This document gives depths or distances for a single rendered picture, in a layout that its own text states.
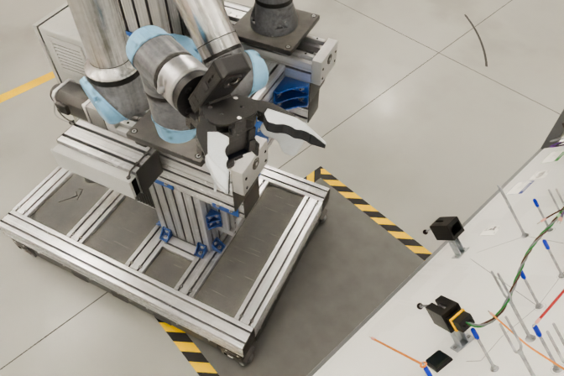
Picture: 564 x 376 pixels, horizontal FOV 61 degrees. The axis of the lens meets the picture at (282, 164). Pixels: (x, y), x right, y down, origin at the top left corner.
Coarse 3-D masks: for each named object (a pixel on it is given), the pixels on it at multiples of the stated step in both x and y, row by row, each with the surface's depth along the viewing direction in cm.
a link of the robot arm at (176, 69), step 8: (176, 56) 68; (184, 56) 68; (192, 56) 70; (168, 64) 68; (176, 64) 67; (184, 64) 67; (192, 64) 67; (200, 64) 68; (160, 72) 68; (168, 72) 67; (176, 72) 66; (184, 72) 66; (160, 80) 68; (168, 80) 67; (176, 80) 66; (160, 88) 68; (168, 88) 67; (168, 96) 67
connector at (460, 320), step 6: (456, 312) 88; (462, 312) 87; (450, 318) 87; (456, 318) 86; (462, 318) 85; (468, 318) 85; (450, 324) 88; (456, 324) 86; (462, 324) 85; (462, 330) 85
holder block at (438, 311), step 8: (440, 296) 93; (432, 304) 92; (440, 304) 92; (448, 304) 90; (456, 304) 88; (432, 312) 91; (440, 312) 89; (448, 312) 88; (432, 320) 93; (440, 320) 89; (448, 328) 88
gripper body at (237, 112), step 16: (192, 80) 65; (176, 96) 66; (240, 96) 64; (192, 112) 69; (208, 112) 61; (224, 112) 61; (240, 112) 62; (192, 128) 71; (240, 128) 62; (240, 144) 65; (256, 144) 67
